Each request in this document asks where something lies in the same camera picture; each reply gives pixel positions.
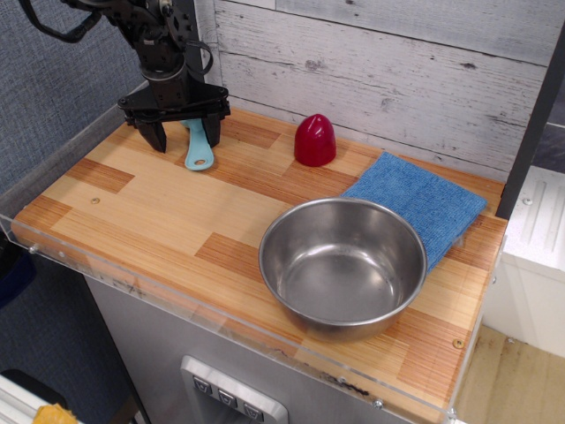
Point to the clear acrylic table guard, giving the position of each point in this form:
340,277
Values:
89,192

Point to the grey metal cabinet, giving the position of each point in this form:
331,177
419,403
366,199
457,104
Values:
153,344

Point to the white ribbed appliance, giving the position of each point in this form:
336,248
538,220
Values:
526,299

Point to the silver button panel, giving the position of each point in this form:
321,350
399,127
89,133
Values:
219,398

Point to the stainless steel bowl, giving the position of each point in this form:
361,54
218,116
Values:
342,268

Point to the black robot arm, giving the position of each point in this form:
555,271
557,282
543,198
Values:
172,60

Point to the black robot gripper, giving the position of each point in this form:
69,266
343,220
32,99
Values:
179,98

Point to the light blue dish brush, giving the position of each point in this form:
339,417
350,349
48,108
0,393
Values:
200,155

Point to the dark grey right post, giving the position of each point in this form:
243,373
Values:
534,130

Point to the dark grey vertical post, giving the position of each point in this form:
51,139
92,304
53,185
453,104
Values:
196,57

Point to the red egg-shaped plastic object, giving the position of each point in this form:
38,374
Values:
315,143

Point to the yellow and black object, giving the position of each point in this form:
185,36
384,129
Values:
54,414

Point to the blue microfiber cloth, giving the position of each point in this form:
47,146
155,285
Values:
439,211

